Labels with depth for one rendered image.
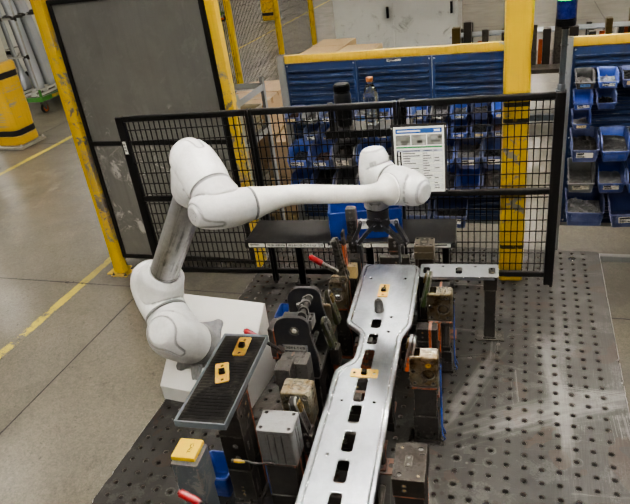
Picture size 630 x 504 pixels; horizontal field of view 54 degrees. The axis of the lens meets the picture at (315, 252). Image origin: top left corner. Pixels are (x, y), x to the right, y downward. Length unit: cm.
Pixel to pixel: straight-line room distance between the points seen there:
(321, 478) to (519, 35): 172
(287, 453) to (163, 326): 70
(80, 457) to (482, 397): 207
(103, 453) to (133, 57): 235
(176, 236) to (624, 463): 152
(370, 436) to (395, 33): 721
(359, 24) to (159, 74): 484
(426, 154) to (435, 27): 588
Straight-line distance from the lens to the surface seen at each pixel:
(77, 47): 442
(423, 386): 196
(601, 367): 246
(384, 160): 201
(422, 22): 843
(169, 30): 401
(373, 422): 175
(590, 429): 222
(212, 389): 169
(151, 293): 220
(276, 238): 268
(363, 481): 161
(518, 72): 255
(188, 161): 181
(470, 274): 236
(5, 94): 921
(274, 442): 164
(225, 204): 172
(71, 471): 341
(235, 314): 231
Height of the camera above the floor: 221
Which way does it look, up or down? 28 degrees down
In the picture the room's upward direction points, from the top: 8 degrees counter-clockwise
